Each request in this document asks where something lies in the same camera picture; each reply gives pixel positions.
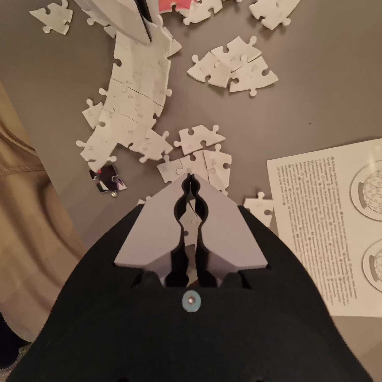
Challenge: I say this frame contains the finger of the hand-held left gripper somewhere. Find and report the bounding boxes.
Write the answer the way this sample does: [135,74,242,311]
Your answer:
[73,0,155,46]

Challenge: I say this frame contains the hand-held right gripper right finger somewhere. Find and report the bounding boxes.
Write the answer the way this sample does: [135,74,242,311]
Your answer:
[192,174,269,285]

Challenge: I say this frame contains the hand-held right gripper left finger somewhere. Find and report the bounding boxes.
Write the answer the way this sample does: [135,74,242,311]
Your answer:
[114,173,192,285]

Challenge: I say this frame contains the dark printed puzzle piece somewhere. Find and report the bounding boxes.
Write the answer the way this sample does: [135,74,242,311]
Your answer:
[89,165,127,198]

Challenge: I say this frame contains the assembled white puzzle ball section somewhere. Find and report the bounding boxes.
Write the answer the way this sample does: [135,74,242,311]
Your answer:
[75,12,183,173]

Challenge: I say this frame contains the white puzzle pieces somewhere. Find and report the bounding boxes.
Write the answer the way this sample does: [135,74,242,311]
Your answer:
[29,0,302,236]

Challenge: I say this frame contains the pink red printed puzzle piece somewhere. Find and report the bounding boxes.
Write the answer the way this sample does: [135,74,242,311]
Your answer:
[158,0,193,14]

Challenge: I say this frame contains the white instruction leaflet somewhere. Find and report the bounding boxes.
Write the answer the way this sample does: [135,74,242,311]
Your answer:
[266,138,382,318]

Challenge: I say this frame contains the person's beige trousers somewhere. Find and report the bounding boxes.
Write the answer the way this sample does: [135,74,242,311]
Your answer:
[0,79,87,344]

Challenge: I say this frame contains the grey fabric chair seat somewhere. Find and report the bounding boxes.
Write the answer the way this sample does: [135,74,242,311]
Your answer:
[0,340,38,382]

